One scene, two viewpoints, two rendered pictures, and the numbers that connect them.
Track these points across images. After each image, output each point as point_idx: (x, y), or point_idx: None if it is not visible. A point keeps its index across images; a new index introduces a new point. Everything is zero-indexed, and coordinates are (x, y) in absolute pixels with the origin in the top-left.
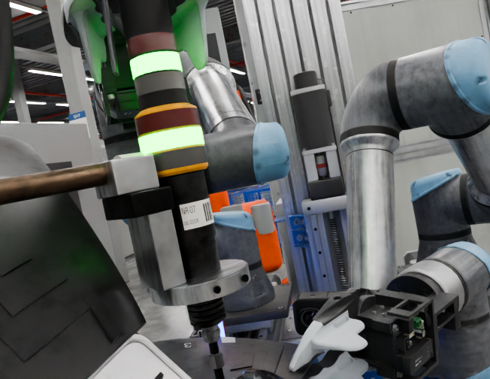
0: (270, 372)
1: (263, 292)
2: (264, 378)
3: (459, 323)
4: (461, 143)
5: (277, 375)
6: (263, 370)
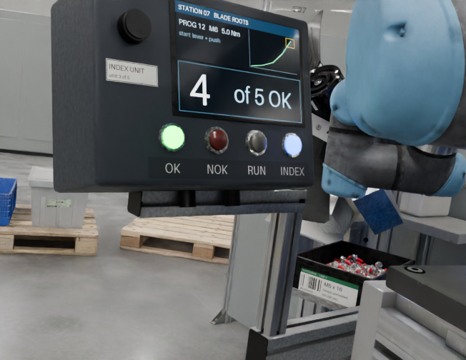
0: (337, 71)
1: None
2: (334, 69)
3: (331, 110)
4: None
5: (337, 73)
6: (336, 68)
